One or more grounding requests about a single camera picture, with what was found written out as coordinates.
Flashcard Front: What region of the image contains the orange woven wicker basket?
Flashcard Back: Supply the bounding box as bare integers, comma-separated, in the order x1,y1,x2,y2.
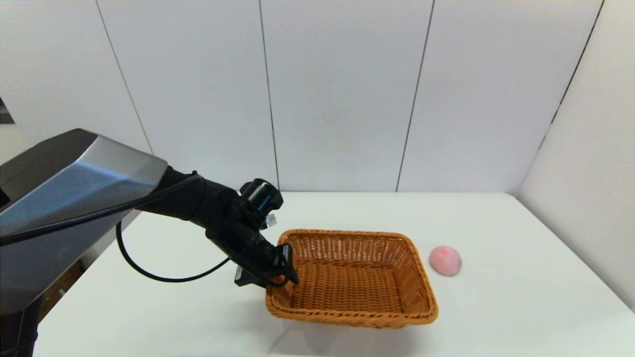
265,229,439,329

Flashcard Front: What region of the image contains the pink peach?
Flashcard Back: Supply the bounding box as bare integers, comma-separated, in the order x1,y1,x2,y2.
429,245,463,277

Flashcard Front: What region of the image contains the brown cardboard box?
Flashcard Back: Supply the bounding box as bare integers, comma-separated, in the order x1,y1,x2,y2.
59,260,84,287
39,278,75,320

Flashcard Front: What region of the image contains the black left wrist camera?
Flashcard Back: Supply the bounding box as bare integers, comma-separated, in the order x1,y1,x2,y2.
240,178,284,215

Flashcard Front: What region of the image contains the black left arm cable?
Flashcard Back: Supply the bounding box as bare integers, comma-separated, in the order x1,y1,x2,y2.
0,171,234,284

